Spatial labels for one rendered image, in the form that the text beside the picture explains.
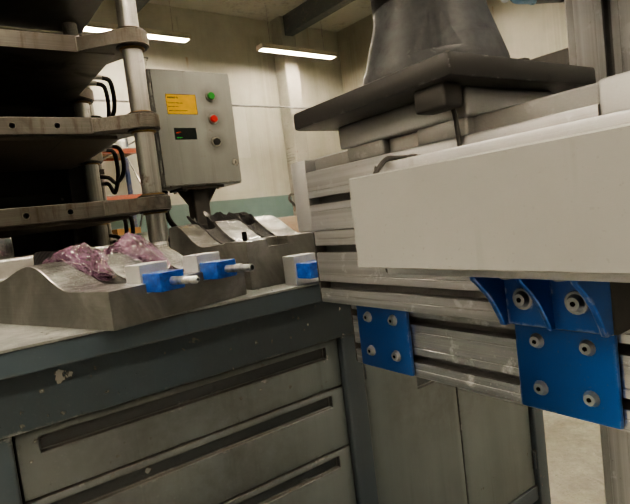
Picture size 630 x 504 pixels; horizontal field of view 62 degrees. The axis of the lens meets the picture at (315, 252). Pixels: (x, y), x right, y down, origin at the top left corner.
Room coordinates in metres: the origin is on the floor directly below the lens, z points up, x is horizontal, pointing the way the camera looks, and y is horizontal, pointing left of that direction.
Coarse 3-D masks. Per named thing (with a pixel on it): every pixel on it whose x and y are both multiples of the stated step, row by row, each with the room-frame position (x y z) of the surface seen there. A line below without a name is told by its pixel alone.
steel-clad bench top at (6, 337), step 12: (264, 288) 0.96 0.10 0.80; (276, 288) 0.94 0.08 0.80; (288, 288) 0.92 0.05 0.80; (228, 300) 0.86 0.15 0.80; (240, 300) 0.87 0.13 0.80; (0, 324) 0.91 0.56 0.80; (12, 324) 0.89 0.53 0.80; (0, 336) 0.78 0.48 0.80; (12, 336) 0.76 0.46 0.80; (24, 336) 0.75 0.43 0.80; (36, 336) 0.74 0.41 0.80; (48, 336) 0.73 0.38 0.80; (60, 336) 0.72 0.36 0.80; (72, 336) 0.71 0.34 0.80; (0, 348) 0.68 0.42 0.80; (12, 348) 0.67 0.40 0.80; (24, 348) 0.68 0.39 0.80
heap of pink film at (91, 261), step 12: (120, 240) 0.98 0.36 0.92; (132, 240) 0.99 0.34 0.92; (144, 240) 1.00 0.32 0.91; (60, 252) 0.88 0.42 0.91; (72, 252) 0.88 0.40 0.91; (84, 252) 0.88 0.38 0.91; (96, 252) 0.89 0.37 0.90; (108, 252) 1.02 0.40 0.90; (120, 252) 0.95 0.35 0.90; (132, 252) 0.95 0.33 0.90; (144, 252) 0.94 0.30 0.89; (156, 252) 0.96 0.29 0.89; (72, 264) 0.86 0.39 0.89; (84, 264) 0.86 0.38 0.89; (96, 264) 0.85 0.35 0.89; (108, 264) 0.88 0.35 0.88; (168, 264) 0.94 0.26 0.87; (96, 276) 0.84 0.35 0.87; (108, 276) 0.85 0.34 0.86
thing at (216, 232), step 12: (216, 216) 1.32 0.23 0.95; (228, 216) 1.33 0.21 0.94; (240, 216) 1.36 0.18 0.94; (252, 216) 1.33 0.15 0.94; (204, 228) 1.22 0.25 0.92; (216, 228) 1.24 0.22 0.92; (252, 228) 1.27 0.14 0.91; (264, 228) 1.28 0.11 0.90; (216, 240) 1.17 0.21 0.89; (228, 240) 1.19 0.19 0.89
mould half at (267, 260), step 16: (192, 224) 1.25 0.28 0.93; (224, 224) 1.26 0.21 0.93; (240, 224) 1.28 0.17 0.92; (272, 224) 1.31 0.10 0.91; (176, 240) 1.23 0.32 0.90; (192, 240) 1.16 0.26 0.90; (208, 240) 1.17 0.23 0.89; (240, 240) 1.05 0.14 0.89; (256, 240) 0.97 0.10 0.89; (288, 240) 1.01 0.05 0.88; (304, 240) 1.03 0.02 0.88; (224, 256) 1.03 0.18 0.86; (240, 256) 0.98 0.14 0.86; (256, 256) 0.97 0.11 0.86; (272, 256) 0.99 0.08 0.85; (256, 272) 0.97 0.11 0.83; (272, 272) 0.99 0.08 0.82; (256, 288) 0.96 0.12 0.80
